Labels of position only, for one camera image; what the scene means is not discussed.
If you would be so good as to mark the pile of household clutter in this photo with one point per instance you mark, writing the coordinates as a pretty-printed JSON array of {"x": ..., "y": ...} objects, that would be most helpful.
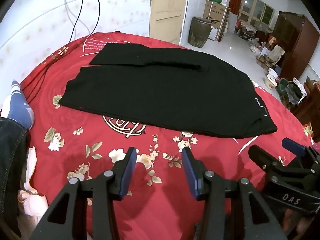
[{"x": 265, "y": 50}]

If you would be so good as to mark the dark wooden wardrobe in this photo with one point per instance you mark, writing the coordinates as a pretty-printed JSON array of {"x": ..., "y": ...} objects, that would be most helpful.
[{"x": 300, "y": 42}]

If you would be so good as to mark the person's leg in dark jeans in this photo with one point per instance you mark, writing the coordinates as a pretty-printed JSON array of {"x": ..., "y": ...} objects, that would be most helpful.
[{"x": 11, "y": 155}]

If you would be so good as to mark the black pants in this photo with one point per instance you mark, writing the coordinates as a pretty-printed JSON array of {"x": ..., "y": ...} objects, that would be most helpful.
[{"x": 162, "y": 92}]

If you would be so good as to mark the beige wooden door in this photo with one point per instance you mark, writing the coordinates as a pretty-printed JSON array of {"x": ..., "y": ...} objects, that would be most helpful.
[{"x": 167, "y": 10}]

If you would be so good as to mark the green basin with clothes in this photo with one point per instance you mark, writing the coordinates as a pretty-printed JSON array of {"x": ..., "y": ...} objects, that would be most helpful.
[{"x": 290, "y": 92}]

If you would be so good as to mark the brown wooden cabinet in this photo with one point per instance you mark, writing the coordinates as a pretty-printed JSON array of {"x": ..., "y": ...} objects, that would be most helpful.
[{"x": 310, "y": 110}]

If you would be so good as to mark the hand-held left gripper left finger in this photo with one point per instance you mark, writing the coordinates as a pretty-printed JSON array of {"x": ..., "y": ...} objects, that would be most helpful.
[{"x": 128, "y": 172}]

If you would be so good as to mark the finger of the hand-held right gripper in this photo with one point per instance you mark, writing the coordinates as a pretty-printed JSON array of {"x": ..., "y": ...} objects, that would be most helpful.
[
  {"x": 260, "y": 156},
  {"x": 292, "y": 145}
]

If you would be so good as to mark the white plastic container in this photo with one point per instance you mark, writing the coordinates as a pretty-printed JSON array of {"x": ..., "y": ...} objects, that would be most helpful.
[{"x": 212, "y": 33}]

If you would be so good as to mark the white floral basin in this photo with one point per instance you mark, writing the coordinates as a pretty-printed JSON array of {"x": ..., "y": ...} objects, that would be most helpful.
[{"x": 271, "y": 82}]

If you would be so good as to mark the red floral bedsheet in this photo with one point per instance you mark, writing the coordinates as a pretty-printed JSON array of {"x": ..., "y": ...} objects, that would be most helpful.
[{"x": 75, "y": 115}]

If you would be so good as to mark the person's foot in blue sock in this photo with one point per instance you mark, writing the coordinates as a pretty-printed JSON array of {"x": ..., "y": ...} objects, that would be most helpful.
[{"x": 21, "y": 110}]

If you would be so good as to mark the wooden framed window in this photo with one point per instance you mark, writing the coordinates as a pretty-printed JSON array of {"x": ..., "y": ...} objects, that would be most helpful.
[{"x": 256, "y": 8}]

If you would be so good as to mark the white and pink cloth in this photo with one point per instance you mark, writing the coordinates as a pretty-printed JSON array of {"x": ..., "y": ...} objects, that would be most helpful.
[{"x": 32, "y": 200}]

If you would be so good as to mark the red curtain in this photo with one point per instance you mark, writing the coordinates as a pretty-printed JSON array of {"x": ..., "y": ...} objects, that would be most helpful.
[{"x": 236, "y": 1}]

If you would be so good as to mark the brown ceramic jar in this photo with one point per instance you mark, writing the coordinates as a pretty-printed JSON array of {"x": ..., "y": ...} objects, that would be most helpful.
[{"x": 198, "y": 33}]

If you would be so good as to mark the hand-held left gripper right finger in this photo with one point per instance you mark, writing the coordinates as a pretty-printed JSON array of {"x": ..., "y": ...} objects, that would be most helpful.
[{"x": 190, "y": 172}]

